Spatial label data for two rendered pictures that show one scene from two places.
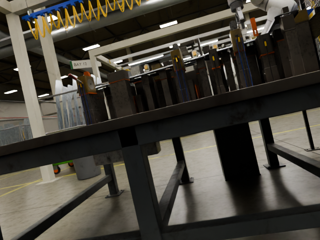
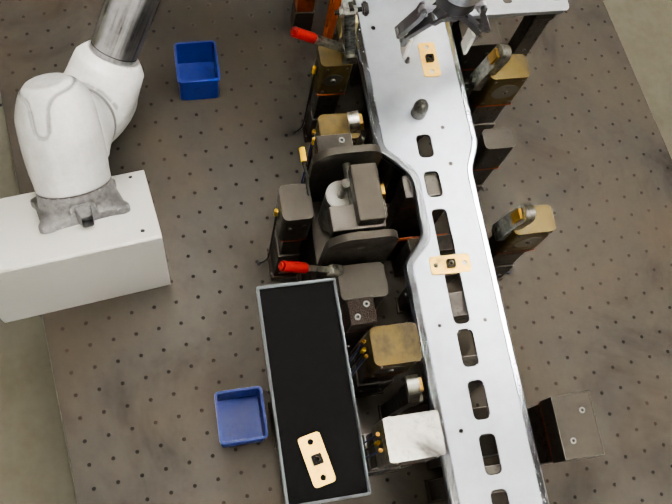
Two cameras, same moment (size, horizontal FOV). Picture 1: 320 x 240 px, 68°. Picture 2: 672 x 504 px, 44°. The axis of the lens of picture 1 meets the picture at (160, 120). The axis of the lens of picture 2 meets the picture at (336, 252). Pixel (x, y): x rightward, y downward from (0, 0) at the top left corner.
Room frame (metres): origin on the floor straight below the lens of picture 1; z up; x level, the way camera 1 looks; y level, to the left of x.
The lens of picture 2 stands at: (2.23, 0.09, 2.53)
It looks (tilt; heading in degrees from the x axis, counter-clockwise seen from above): 70 degrees down; 222
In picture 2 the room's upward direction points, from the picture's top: 23 degrees clockwise
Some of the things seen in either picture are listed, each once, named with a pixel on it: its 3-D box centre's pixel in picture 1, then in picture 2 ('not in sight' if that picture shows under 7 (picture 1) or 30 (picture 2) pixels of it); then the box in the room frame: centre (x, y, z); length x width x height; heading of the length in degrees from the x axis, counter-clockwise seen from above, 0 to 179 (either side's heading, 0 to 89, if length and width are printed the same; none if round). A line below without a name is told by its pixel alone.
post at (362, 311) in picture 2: (171, 86); (345, 335); (1.85, -0.15, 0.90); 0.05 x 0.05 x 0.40; 73
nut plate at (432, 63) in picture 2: not in sight; (429, 58); (1.43, -0.61, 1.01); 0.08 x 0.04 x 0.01; 73
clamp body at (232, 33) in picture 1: (242, 62); (489, 105); (1.29, -0.51, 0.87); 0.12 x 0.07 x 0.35; 163
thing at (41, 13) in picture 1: (84, 7); not in sight; (4.27, 0.90, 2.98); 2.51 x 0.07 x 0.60; 80
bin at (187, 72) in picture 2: not in sight; (197, 71); (1.86, -0.91, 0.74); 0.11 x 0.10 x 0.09; 73
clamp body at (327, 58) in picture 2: not in sight; (319, 96); (1.65, -0.68, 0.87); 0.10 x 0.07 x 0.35; 163
